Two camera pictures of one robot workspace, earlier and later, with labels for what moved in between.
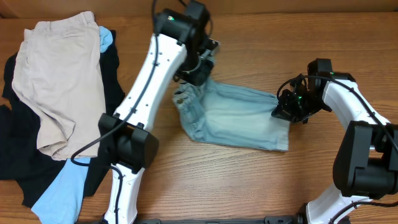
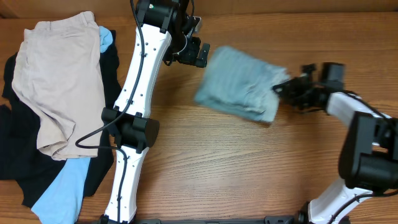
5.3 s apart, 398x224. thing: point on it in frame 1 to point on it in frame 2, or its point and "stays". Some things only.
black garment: x=20 y=162 stays
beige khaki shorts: x=58 y=73 stays
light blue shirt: x=63 y=205 stays
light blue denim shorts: x=221 y=113 to x=242 y=82
